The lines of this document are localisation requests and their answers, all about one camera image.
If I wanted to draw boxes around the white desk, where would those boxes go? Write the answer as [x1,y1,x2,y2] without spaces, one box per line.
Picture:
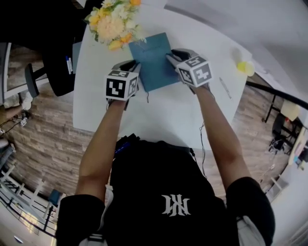
[72,4,254,155]

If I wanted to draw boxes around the white metal rack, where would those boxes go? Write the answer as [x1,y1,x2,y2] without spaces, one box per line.
[0,165,66,241]

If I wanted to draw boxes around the black office chair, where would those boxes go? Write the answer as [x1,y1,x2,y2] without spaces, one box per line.
[0,0,88,98]

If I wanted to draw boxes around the white shoulder strap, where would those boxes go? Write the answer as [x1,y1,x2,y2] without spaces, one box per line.
[100,184,114,246]
[237,215,266,246]

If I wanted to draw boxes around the person's black printed t-shirt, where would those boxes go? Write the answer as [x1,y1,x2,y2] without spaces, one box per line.
[56,140,275,246]

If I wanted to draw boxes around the thin black cable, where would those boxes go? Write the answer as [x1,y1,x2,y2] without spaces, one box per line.
[199,122,208,179]

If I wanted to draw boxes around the pale yellow cloth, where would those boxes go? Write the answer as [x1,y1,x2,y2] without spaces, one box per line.
[281,99,302,121]

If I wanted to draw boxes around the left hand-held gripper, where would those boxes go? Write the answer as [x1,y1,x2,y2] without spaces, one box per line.
[105,60,142,111]

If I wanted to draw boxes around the person's left forearm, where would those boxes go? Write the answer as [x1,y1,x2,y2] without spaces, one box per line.
[76,99,128,203]

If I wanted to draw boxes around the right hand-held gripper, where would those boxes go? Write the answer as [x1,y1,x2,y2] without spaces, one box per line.
[165,48,213,96]

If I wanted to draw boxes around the person's right forearm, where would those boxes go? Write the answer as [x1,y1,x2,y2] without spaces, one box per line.
[194,85,251,193]

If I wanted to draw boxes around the yellow paper cup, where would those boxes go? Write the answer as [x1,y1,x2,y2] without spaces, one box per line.
[235,60,256,77]

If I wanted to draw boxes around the blue notebook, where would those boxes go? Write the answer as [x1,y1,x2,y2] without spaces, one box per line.
[128,32,181,103]

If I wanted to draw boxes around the black device with blue screen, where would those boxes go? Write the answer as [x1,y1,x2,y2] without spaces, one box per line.
[114,134,141,160]

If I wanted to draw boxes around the silver pen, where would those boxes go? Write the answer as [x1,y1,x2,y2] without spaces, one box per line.
[218,76,233,100]

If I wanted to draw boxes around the black framed glass board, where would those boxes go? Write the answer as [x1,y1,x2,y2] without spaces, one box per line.
[245,81,308,123]

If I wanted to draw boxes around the artificial flowers in black vase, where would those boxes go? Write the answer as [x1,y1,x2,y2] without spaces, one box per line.
[84,0,147,51]

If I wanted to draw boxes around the white blue chair tag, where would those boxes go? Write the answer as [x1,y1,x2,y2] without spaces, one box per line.
[65,56,74,75]

